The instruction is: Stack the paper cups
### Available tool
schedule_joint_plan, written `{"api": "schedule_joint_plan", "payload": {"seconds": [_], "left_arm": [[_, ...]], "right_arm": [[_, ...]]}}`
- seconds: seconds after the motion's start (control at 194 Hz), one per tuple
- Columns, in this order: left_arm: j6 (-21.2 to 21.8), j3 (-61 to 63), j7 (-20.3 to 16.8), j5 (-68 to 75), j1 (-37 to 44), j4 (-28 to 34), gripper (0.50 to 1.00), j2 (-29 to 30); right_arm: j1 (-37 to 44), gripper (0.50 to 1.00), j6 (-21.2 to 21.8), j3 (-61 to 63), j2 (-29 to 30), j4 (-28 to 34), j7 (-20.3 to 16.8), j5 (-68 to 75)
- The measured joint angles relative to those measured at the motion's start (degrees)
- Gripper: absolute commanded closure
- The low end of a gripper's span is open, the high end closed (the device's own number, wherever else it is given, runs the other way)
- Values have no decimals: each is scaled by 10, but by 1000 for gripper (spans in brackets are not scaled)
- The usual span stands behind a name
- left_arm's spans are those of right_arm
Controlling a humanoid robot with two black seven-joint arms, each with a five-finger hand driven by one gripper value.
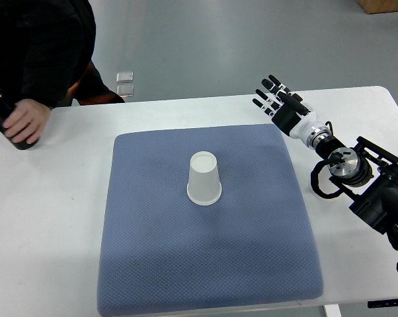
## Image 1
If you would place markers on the blue textured cushion mat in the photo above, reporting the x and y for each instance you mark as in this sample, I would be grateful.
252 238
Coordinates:
161 252

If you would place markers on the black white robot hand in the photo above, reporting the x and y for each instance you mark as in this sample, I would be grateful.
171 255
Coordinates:
291 116

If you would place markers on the white paper cup on mat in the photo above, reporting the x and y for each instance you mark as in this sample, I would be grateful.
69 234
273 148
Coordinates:
203 187

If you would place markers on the person's bare hand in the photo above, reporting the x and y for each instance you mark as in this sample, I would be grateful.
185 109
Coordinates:
27 122

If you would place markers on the white table leg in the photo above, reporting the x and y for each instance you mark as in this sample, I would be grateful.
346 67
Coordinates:
332 310

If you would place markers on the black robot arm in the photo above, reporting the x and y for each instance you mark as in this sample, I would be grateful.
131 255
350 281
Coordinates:
366 173

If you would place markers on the black bottle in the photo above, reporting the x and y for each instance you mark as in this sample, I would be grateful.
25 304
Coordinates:
4 127

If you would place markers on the white paper cup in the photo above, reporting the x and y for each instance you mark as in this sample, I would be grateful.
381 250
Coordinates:
322 198
203 187

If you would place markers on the upper silver floor socket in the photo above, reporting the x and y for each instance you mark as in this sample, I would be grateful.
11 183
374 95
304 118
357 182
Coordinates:
124 77

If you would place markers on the wooden box corner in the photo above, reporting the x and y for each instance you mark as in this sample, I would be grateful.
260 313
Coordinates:
378 6

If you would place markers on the black desk control panel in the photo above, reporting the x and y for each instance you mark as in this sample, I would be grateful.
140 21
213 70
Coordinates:
382 303

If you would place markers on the person in black jacket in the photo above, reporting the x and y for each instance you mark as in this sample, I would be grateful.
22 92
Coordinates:
46 50

